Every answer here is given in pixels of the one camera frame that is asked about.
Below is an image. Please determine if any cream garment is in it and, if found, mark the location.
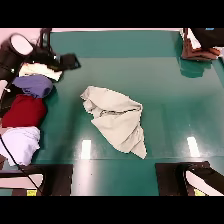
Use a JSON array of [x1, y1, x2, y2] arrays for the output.
[[18, 61, 64, 83]]

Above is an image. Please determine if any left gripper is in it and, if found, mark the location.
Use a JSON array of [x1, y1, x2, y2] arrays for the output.
[[59, 52, 82, 72]]

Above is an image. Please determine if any red garment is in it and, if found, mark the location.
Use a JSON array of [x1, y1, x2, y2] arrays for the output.
[[1, 93, 48, 130]]

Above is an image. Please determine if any lavender garment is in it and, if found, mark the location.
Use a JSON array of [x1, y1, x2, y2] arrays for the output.
[[0, 125, 42, 167]]

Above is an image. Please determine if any beige shirt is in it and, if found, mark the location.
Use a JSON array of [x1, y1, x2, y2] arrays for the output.
[[79, 85, 148, 160]]

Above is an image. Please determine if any purple garment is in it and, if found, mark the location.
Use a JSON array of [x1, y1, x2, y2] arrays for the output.
[[12, 73, 55, 100]]

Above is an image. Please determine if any black cable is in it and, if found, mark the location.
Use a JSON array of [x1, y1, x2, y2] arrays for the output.
[[0, 133, 45, 197]]

